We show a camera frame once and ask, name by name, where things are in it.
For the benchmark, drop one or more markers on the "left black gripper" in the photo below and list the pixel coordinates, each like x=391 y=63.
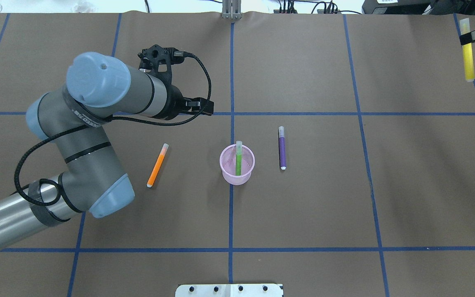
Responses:
x=175 y=101

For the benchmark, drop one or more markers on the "yellow marker pen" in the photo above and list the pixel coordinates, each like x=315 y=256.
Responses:
x=467 y=50

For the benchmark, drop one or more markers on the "green marker pen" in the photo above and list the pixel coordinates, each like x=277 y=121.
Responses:
x=238 y=158

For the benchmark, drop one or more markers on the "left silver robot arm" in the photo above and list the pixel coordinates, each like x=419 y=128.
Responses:
x=98 y=90

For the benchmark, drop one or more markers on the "orange marker pen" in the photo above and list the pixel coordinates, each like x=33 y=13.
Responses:
x=158 y=164

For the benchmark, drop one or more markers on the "pink mesh pen holder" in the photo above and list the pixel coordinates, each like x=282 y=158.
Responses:
x=227 y=165

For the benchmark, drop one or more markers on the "purple marker pen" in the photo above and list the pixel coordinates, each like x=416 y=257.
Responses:
x=281 y=146

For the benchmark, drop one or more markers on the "black box with label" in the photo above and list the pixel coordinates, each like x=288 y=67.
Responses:
x=419 y=7

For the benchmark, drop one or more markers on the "aluminium frame post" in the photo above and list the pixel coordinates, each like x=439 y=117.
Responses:
x=231 y=9

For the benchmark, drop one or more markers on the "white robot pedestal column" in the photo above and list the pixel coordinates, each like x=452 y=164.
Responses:
x=230 y=290

